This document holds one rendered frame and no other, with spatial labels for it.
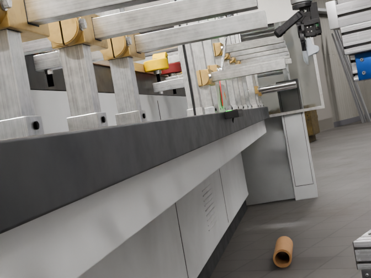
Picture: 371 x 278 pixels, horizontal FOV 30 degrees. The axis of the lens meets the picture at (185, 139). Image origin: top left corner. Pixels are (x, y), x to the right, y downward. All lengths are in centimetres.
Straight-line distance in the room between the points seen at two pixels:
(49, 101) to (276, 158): 381
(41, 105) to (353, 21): 121
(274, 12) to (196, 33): 377
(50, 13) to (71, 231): 27
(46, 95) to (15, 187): 80
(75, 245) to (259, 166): 431
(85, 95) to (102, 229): 19
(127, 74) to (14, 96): 50
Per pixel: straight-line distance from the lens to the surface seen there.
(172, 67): 250
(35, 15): 79
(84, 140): 84
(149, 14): 101
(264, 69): 223
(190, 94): 195
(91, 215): 95
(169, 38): 125
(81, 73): 98
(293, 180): 502
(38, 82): 141
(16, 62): 76
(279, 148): 513
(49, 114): 143
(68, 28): 97
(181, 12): 100
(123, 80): 123
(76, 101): 99
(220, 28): 124
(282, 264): 308
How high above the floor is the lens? 69
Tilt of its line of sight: 1 degrees down
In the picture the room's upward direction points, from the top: 10 degrees counter-clockwise
